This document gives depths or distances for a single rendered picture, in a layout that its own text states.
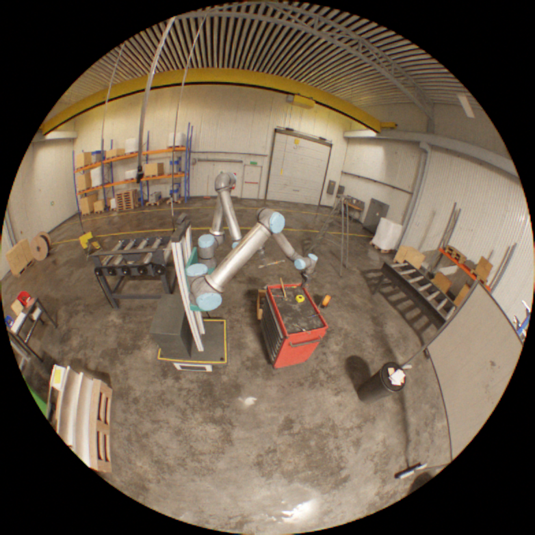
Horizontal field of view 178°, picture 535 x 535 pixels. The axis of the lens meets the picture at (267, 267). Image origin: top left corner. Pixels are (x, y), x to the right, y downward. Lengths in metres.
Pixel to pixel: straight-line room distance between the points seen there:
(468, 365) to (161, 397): 3.65
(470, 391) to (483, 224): 6.92
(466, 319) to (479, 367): 0.64
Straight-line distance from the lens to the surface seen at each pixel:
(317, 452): 2.42
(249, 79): 8.38
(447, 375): 2.76
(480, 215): 8.72
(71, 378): 2.82
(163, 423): 2.42
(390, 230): 7.72
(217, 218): 1.60
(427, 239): 9.15
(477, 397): 2.58
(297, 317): 1.84
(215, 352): 2.18
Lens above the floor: 2.25
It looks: 33 degrees down
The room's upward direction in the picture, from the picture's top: 9 degrees clockwise
